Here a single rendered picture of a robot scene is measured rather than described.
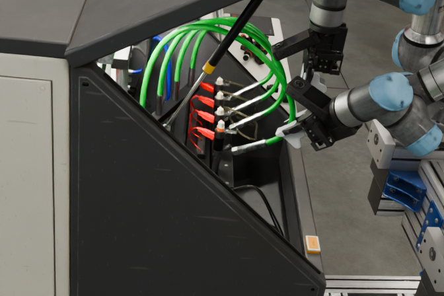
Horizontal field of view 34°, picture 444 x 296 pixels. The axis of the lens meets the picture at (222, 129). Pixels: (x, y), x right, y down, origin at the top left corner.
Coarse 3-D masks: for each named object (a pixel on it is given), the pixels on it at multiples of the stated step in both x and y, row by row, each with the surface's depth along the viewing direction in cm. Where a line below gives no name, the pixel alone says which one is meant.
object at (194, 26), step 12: (192, 24) 160; (204, 24) 159; (168, 36) 163; (240, 36) 157; (156, 48) 166; (252, 48) 157; (264, 60) 157; (276, 72) 157; (144, 84) 172; (144, 96) 174; (288, 96) 159
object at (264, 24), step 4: (232, 16) 274; (236, 16) 274; (252, 16) 276; (256, 16) 276; (248, 20) 272; (252, 20) 272; (256, 20) 272; (260, 20) 273; (264, 20) 273; (268, 20) 274; (256, 24) 269; (260, 24) 270; (264, 24) 270; (268, 24) 271; (272, 24) 271; (260, 28) 267; (264, 28) 267; (268, 28) 268; (272, 28) 268; (240, 32) 262; (264, 32) 264; (268, 32) 265; (272, 32) 265
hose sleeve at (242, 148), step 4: (260, 140) 169; (264, 140) 167; (248, 144) 170; (252, 144) 169; (256, 144) 168; (260, 144) 168; (264, 144) 167; (240, 148) 171; (244, 148) 170; (248, 148) 170; (252, 148) 169; (256, 148) 169; (260, 148) 169; (240, 152) 171; (244, 152) 171
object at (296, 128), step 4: (304, 120) 155; (296, 124) 156; (300, 124) 154; (304, 124) 154; (288, 128) 157; (292, 128) 156; (296, 128) 155; (300, 128) 155; (284, 132) 160; (288, 132) 158; (292, 132) 156; (296, 132) 156
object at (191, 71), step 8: (248, 24) 190; (200, 32) 192; (200, 40) 193; (192, 56) 196; (192, 64) 197; (192, 72) 198; (272, 72) 198; (192, 80) 199; (264, 80) 200; (248, 88) 201; (256, 88) 201; (232, 96) 202
